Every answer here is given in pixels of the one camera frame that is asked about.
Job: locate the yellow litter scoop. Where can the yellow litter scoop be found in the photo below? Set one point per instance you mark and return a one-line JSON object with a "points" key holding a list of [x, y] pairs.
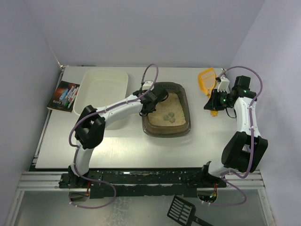
{"points": [[207, 81]]}

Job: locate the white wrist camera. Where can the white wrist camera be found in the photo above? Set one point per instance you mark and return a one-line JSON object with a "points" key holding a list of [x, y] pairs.
{"points": [[148, 85], [223, 84]]}

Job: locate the black slotted spatula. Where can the black slotted spatula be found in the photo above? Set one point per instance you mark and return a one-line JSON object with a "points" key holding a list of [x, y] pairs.
{"points": [[183, 213]]}

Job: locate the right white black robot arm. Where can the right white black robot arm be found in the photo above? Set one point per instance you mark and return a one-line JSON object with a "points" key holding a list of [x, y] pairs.
{"points": [[246, 148]]}

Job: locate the pack of markers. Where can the pack of markers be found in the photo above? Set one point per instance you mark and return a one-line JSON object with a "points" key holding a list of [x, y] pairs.
{"points": [[67, 96]]}

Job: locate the green clump three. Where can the green clump three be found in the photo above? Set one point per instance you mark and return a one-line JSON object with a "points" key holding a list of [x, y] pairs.
{"points": [[166, 117]]}

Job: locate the dark book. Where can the dark book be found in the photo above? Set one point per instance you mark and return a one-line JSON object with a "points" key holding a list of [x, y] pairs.
{"points": [[53, 103]]}

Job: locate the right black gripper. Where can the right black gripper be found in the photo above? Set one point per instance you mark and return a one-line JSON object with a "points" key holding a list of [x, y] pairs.
{"points": [[212, 101]]}

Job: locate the white plastic tub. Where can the white plastic tub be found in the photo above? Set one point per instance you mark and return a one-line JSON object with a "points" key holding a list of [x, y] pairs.
{"points": [[100, 87]]}

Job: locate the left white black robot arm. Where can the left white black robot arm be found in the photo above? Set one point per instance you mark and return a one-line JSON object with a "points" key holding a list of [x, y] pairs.
{"points": [[90, 127]]}

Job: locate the aluminium rail frame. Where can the aluminium rail frame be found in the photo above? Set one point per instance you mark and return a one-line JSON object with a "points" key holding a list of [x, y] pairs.
{"points": [[48, 181]]}

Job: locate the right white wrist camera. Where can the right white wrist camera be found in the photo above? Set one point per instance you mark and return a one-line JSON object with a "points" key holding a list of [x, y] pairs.
{"points": [[223, 84]]}

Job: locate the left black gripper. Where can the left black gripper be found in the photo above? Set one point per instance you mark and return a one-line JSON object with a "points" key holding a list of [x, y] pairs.
{"points": [[147, 107]]}

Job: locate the brown litter box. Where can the brown litter box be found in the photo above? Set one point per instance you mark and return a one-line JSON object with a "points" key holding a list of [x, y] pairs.
{"points": [[155, 126]]}

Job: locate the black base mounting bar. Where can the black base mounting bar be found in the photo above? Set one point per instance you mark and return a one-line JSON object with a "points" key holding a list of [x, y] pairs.
{"points": [[142, 182]]}

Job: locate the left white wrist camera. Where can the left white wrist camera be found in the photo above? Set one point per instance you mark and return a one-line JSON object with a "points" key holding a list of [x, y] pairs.
{"points": [[148, 85]]}

